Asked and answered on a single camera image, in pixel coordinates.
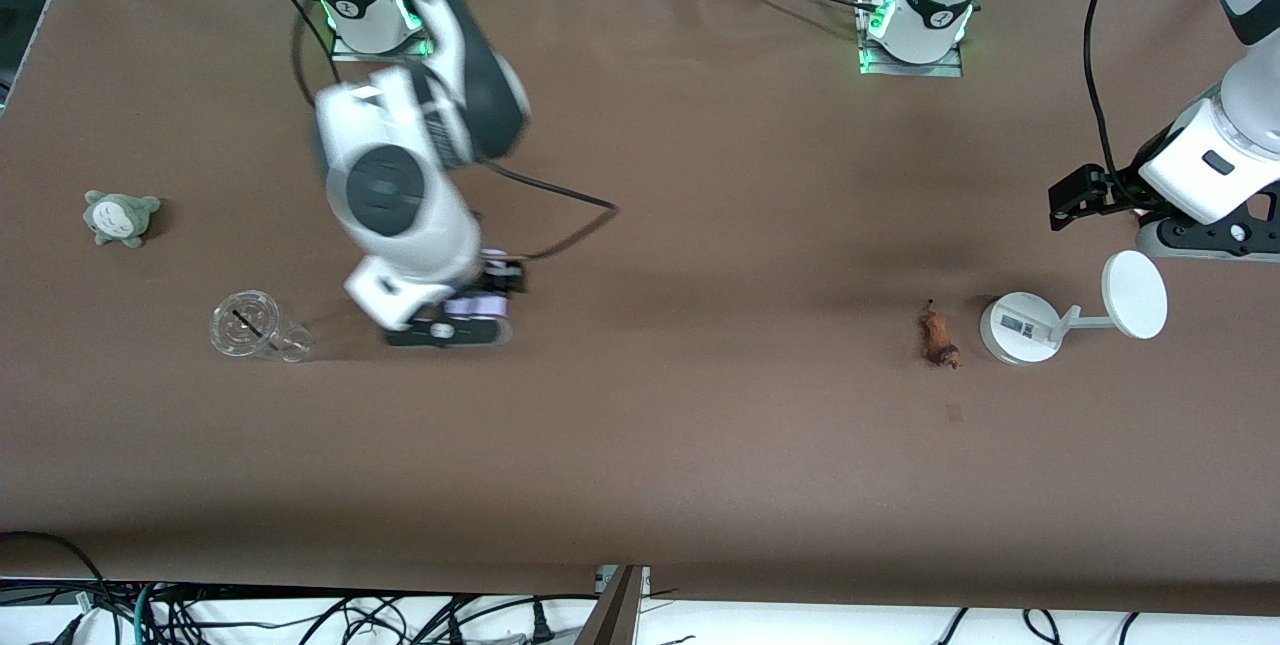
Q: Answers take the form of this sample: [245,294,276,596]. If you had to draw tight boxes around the brown table cover sheet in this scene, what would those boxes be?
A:
[0,0,1280,618]

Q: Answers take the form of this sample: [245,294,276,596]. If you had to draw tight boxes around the white round desk lamp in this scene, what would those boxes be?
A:
[978,249,1170,368]

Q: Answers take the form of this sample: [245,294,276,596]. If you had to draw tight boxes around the arm wrist camera bar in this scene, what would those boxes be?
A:
[384,318,514,349]
[1134,183,1280,262]

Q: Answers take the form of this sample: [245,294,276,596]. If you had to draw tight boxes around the teal cable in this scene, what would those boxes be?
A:
[133,579,160,645]

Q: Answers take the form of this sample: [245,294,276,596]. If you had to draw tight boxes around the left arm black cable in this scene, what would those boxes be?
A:
[1084,0,1151,191]

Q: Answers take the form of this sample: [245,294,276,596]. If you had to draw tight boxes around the left arm wrist camera bar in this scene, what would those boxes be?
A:
[1134,183,1280,262]

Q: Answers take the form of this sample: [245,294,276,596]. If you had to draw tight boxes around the aluminium camera post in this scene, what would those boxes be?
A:
[574,564,652,645]

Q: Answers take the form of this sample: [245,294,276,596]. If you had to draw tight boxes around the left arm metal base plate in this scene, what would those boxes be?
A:
[856,0,965,79]

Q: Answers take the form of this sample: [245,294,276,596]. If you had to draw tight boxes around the grey green totoro plush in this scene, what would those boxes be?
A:
[82,189,163,249]

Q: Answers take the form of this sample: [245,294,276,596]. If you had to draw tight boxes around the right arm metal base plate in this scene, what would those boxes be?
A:
[329,0,439,65]

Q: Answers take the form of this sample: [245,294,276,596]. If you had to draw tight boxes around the clear plastic cup with lid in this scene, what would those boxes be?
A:
[207,289,314,364]

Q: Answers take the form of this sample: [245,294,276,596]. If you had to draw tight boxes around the black cable loop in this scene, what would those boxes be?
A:
[0,529,113,645]

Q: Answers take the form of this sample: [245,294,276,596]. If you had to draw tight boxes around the right arm wrist camera bar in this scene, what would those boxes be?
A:
[384,318,514,349]

